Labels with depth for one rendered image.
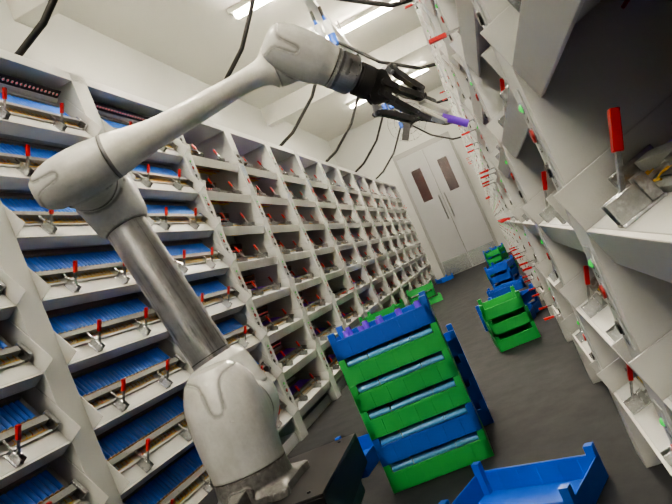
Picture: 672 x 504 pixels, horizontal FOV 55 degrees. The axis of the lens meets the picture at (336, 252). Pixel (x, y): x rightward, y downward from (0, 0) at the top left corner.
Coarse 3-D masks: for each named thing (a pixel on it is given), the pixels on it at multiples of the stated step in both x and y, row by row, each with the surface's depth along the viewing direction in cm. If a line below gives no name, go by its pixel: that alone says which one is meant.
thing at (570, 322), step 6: (570, 318) 201; (576, 318) 200; (564, 324) 201; (570, 324) 201; (576, 324) 201; (570, 330) 201; (576, 330) 201; (576, 336) 185; (582, 336) 184; (582, 342) 184; (582, 348) 179; (588, 348) 174; (588, 354) 170; (594, 360) 143; (594, 366) 143
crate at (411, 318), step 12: (420, 300) 178; (408, 312) 179; (420, 312) 178; (432, 312) 181; (372, 324) 200; (384, 324) 180; (396, 324) 179; (408, 324) 179; (420, 324) 178; (348, 336) 181; (360, 336) 181; (372, 336) 180; (384, 336) 180; (396, 336) 179; (336, 348) 182; (348, 348) 181; (360, 348) 181
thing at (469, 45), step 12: (456, 0) 98; (468, 0) 91; (468, 12) 97; (468, 24) 104; (468, 36) 112; (480, 36) 123; (456, 48) 137; (468, 48) 121; (480, 48) 131; (468, 60) 132; (480, 72) 134
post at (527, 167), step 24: (456, 24) 137; (480, 96) 137; (528, 144) 135; (528, 168) 135; (528, 192) 135; (576, 264) 134; (576, 312) 136; (600, 336) 133; (600, 360) 134; (648, 456) 132
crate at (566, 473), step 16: (592, 448) 135; (480, 464) 153; (528, 464) 146; (544, 464) 144; (560, 464) 141; (576, 464) 139; (592, 464) 132; (480, 480) 152; (496, 480) 151; (512, 480) 149; (528, 480) 147; (544, 480) 144; (560, 480) 142; (576, 480) 140; (592, 480) 130; (464, 496) 146; (480, 496) 151; (496, 496) 149; (512, 496) 145; (528, 496) 142; (544, 496) 139; (560, 496) 135; (576, 496) 122; (592, 496) 127
